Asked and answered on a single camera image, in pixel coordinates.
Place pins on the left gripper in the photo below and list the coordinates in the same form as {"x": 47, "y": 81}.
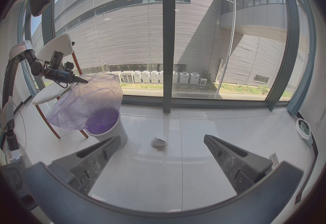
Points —
{"x": 59, "y": 74}

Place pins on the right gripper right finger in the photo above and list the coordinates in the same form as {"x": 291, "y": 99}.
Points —
{"x": 236, "y": 167}

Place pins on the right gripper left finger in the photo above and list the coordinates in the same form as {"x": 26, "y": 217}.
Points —
{"x": 86, "y": 167}

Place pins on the purple plastic bag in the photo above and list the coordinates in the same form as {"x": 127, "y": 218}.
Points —
{"x": 86, "y": 100}

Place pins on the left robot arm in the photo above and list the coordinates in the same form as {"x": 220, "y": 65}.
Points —
{"x": 21, "y": 48}

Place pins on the grey trash bin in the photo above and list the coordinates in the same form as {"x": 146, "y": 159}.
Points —
{"x": 114, "y": 132}

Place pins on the white chair with wooden legs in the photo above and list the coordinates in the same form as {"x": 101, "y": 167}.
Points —
{"x": 54, "y": 48}

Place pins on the crumpled white paper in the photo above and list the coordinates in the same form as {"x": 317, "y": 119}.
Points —
{"x": 159, "y": 142}

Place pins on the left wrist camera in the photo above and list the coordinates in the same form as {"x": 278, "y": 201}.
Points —
{"x": 57, "y": 57}

